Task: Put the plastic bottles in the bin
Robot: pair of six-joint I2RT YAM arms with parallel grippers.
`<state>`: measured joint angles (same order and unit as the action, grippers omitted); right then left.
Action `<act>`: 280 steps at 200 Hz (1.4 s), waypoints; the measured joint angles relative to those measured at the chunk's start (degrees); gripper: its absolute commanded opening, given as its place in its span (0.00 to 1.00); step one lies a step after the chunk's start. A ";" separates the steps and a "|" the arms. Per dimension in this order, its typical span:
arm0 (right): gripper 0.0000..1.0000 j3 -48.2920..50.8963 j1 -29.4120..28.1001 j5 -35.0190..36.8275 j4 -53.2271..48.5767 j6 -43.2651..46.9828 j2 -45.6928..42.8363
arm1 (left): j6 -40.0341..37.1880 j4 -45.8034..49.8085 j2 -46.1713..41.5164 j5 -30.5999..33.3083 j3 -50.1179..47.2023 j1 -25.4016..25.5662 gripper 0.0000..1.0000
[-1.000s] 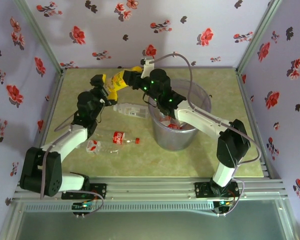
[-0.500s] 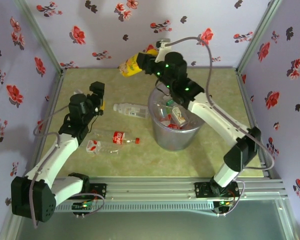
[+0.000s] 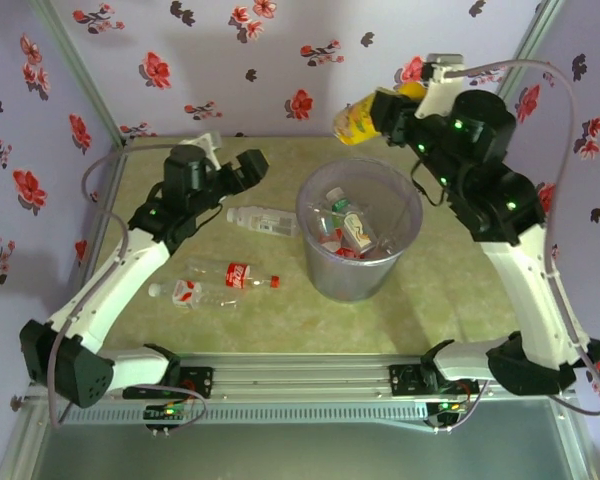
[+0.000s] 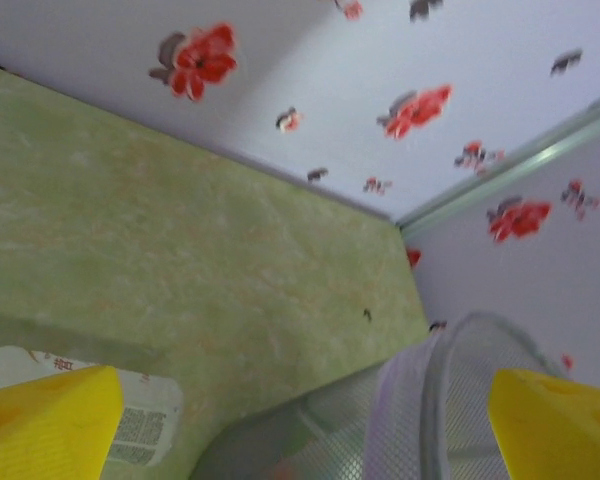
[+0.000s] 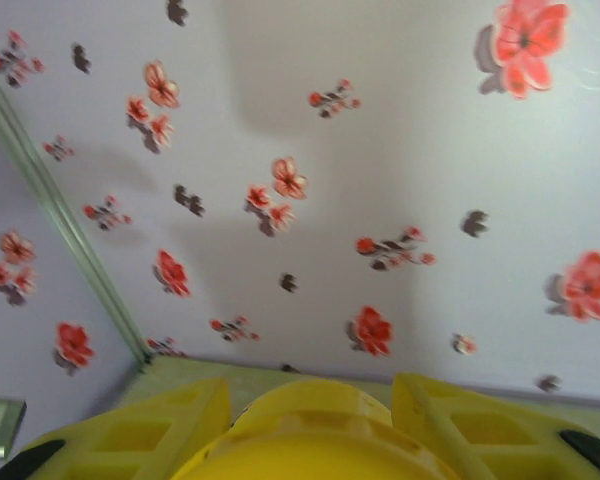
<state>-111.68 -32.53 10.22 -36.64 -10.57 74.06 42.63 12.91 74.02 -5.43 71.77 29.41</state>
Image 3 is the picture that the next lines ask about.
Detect yellow plastic bottle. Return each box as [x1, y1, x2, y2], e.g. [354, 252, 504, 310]
[332, 81, 428, 148]

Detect mesh bin with plastic liner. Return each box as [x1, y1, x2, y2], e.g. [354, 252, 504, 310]
[295, 156, 425, 304]

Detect aluminium front rail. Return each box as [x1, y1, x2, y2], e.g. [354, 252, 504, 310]
[25, 351, 579, 402]

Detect right grey arm cable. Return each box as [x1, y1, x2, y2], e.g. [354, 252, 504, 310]
[429, 58, 600, 435]

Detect aluminium side rail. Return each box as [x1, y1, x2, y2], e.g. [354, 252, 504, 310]
[78, 139, 134, 284]

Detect left grey arm cable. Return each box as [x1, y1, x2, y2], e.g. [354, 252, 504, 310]
[47, 142, 209, 431]

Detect grey metal front panel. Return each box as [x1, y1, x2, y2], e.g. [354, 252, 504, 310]
[0, 399, 599, 480]

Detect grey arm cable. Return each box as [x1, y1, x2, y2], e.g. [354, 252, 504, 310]
[47, 142, 209, 431]
[429, 58, 600, 435]

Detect clear bottle green cap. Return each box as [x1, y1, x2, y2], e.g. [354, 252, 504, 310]
[323, 186, 366, 229]

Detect grey slotted cable duct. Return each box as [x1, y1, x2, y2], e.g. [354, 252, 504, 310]
[54, 404, 431, 427]

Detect clear bottle white red label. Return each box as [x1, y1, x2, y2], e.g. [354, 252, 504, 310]
[147, 278, 242, 310]

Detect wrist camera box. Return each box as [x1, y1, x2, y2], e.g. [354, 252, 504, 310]
[194, 130, 225, 154]
[413, 52, 467, 121]

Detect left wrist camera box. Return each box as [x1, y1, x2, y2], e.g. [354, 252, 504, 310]
[194, 130, 225, 154]

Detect clear cola bottle red cap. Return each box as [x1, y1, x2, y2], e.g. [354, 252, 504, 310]
[185, 256, 282, 293]

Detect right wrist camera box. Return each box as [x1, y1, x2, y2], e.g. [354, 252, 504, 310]
[413, 52, 467, 121]

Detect clear bottle tan label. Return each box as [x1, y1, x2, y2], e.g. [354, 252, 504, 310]
[340, 210, 380, 254]

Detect aluminium corner post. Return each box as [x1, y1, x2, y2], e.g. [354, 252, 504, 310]
[494, 0, 567, 99]
[29, 0, 132, 149]

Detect small circuit board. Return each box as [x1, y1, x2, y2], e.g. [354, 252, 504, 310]
[143, 403, 189, 422]
[425, 398, 469, 419]

